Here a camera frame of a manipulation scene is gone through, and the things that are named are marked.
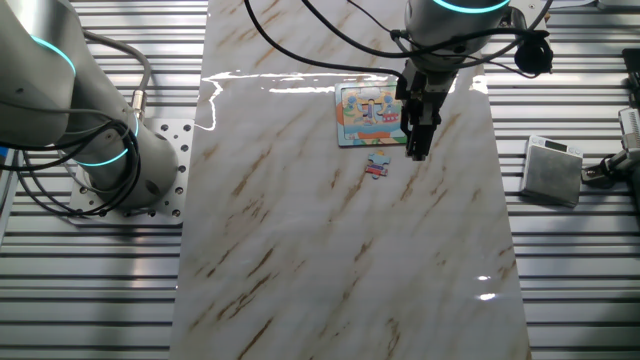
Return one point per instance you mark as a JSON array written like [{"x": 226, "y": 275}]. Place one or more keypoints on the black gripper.
[{"x": 425, "y": 95}]

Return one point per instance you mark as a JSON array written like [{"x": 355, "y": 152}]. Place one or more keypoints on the colourful puzzle piece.
[{"x": 377, "y": 167}]

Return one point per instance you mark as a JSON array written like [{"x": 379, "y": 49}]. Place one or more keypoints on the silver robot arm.
[{"x": 50, "y": 75}]

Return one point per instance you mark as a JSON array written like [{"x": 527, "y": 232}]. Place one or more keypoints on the vehicle picture puzzle board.
[{"x": 367, "y": 120}]

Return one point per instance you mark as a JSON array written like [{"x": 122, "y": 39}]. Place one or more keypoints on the silver digital scale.
[{"x": 550, "y": 175}]

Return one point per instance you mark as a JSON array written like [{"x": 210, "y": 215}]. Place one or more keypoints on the marble pattern board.
[{"x": 300, "y": 250}]

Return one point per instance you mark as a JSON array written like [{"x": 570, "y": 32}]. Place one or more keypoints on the black box-shaped device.
[{"x": 632, "y": 75}]

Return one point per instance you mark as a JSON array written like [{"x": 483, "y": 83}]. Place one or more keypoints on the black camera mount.
[{"x": 600, "y": 172}]

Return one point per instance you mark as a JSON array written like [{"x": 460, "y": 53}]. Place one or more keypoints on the small silver camera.
[{"x": 631, "y": 127}]

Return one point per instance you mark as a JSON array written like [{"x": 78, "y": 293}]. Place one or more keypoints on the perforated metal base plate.
[{"x": 172, "y": 135}]

